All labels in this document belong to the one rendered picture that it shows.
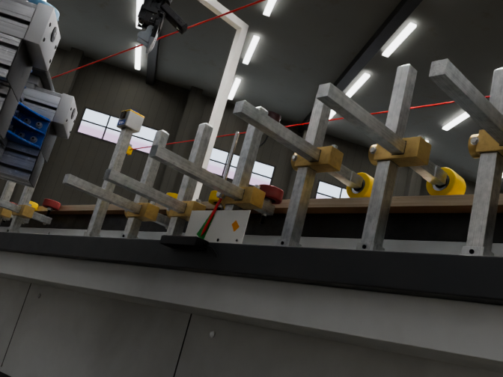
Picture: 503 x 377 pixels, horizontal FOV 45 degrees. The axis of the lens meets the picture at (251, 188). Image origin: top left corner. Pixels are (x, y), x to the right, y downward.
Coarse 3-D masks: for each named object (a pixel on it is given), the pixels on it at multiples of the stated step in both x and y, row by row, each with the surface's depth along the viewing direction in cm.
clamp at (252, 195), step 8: (248, 192) 170; (256, 192) 170; (264, 192) 172; (224, 200) 176; (232, 200) 173; (240, 200) 171; (248, 200) 168; (256, 200) 169; (248, 208) 174; (256, 208) 171
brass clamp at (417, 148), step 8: (376, 144) 144; (408, 144) 137; (416, 144) 135; (424, 144) 136; (368, 152) 144; (376, 152) 142; (384, 152) 141; (408, 152) 136; (416, 152) 134; (424, 152) 136; (376, 160) 142; (384, 160) 141; (392, 160) 139; (400, 160) 138; (408, 160) 137; (416, 160) 136; (424, 160) 136
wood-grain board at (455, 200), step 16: (64, 208) 289; (80, 208) 278; (112, 208) 257; (160, 208) 231; (208, 208) 210; (224, 208) 204; (320, 208) 174; (336, 208) 170; (352, 208) 166; (400, 208) 155; (416, 208) 152; (432, 208) 149; (448, 208) 146; (464, 208) 143
